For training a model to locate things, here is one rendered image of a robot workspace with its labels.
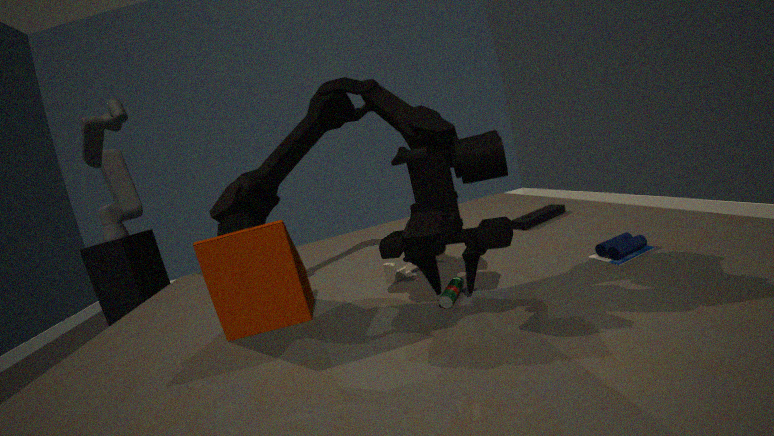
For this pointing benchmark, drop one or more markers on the green cylindrical battery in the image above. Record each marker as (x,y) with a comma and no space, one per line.
(451,292)

